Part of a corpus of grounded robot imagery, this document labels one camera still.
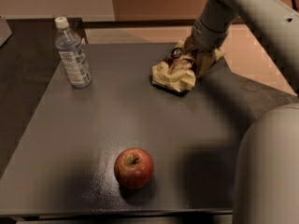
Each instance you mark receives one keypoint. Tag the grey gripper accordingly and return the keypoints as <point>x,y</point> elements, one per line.
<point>206,36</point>

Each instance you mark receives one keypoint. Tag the brown chip bag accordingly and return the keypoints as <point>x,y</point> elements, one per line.
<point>177,71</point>

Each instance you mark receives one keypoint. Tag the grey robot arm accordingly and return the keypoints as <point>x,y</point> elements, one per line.
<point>267,165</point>

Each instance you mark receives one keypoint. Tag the red apple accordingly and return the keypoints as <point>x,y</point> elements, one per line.
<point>133,168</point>

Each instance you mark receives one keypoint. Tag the clear plastic water bottle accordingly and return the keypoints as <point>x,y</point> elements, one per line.
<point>68,44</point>

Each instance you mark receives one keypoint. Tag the grey object at left edge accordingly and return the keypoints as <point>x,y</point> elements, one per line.
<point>5,31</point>

